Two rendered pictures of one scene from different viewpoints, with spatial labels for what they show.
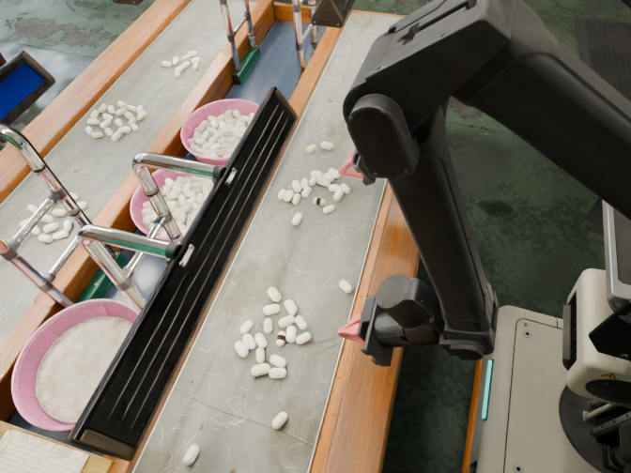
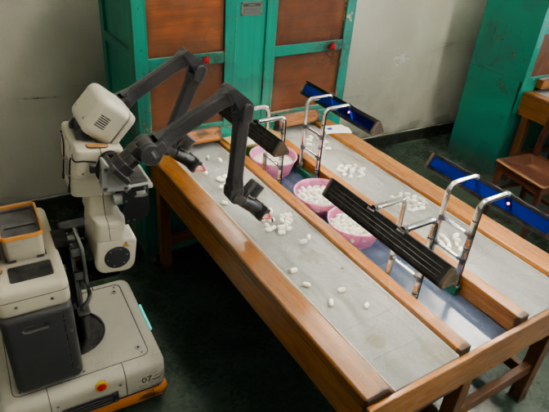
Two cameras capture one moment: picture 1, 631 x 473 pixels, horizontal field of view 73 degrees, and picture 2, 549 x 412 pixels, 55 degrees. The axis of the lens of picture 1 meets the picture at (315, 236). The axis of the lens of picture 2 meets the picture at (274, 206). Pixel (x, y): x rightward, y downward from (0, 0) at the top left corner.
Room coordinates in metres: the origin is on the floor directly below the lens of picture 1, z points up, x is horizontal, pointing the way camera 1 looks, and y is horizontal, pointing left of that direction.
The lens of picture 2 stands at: (1.89, -1.64, 2.08)
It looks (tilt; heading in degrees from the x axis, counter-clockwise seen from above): 32 degrees down; 126
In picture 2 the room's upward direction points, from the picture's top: 5 degrees clockwise
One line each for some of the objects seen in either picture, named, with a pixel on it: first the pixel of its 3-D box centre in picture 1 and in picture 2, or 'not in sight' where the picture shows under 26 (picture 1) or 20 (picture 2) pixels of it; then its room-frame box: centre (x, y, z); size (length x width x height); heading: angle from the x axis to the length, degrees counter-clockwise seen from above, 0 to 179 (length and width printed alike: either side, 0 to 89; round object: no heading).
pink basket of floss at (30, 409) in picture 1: (93, 366); (273, 162); (0.33, 0.48, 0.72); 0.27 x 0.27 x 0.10
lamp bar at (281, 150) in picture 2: (207, 227); (247, 122); (0.39, 0.16, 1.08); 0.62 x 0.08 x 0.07; 160
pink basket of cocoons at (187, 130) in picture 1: (229, 139); (354, 227); (1.00, 0.24, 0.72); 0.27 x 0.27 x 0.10
